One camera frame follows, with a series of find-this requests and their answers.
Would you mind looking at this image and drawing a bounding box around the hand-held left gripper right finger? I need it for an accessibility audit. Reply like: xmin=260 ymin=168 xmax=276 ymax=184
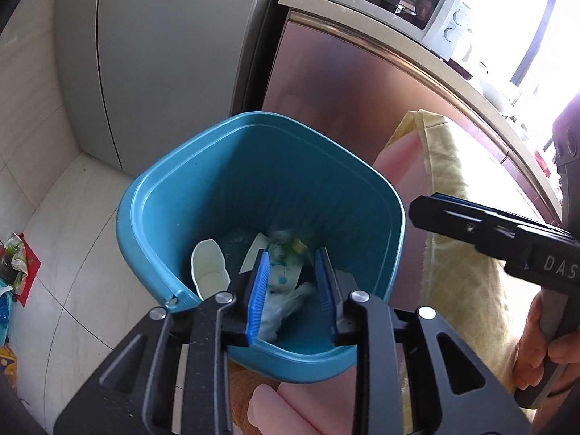
xmin=315 ymin=247 xmax=532 ymax=435

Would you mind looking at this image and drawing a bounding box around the green printed plastic wrapper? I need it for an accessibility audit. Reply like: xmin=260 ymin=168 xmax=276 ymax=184
xmin=242 ymin=230 xmax=314 ymax=291

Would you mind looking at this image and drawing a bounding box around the white plastic bag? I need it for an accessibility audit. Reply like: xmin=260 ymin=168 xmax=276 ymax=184
xmin=257 ymin=281 xmax=318 ymax=341

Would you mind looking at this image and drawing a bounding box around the yellow patterned tablecloth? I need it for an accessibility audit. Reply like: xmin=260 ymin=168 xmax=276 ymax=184
xmin=229 ymin=109 xmax=542 ymax=435

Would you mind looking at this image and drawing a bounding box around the grey refrigerator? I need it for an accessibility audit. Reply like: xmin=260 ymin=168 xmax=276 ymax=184
xmin=54 ymin=0 xmax=291 ymax=184

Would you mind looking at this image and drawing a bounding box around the kitchen window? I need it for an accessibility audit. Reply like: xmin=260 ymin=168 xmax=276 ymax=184
xmin=448 ymin=0 xmax=580 ymax=114

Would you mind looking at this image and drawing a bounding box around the crumpled green snack wrapper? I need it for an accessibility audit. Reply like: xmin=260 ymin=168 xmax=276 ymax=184
xmin=1 ymin=232 xmax=28 ymax=290

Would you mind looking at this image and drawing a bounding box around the colourful printed sheet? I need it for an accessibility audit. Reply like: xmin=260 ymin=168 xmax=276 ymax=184
xmin=0 ymin=344 xmax=20 ymax=388

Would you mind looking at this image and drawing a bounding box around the white paper cup piece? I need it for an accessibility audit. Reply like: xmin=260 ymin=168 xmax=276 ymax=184
xmin=191 ymin=239 xmax=230 ymax=301

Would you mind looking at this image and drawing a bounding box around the red paper sheet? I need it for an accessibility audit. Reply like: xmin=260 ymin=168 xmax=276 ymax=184
xmin=14 ymin=235 xmax=41 ymax=305

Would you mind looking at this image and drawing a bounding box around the person's right hand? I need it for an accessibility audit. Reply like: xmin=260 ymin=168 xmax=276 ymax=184
xmin=513 ymin=289 xmax=580 ymax=393

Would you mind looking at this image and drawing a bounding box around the blue plastic trash bin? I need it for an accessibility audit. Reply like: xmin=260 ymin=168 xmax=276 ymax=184
xmin=116 ymin=111 xmax=405 ymax=386

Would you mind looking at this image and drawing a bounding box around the pink kitchen base cabinet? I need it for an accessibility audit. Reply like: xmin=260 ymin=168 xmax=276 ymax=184
xmin=263 ymin=9 xmax=565 ymax=236

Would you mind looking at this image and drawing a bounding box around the white microwave oven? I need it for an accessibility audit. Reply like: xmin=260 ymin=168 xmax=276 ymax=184
xmin=328 ymin=0 xmax=474 ymax=61

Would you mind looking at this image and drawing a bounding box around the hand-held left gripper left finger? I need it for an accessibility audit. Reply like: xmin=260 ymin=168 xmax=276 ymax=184
xmin=53 ymin=249 xmax=273 ymax=435

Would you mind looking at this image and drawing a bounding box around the person's right forearm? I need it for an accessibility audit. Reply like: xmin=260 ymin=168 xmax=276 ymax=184
xmin=528 ymin=365 xmax=580 ymax=435

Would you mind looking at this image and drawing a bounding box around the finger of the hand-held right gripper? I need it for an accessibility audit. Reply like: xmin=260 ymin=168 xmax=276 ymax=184
xmin=409 ymin=196 xmax=529 ymax=261
xmin=430 ymin=193 xmax=572 ymax=237

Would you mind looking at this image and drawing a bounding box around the blue plastic mesh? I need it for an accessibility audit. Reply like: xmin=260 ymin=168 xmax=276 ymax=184
xmin=0 ymin=278 xmax=15 ymax=343

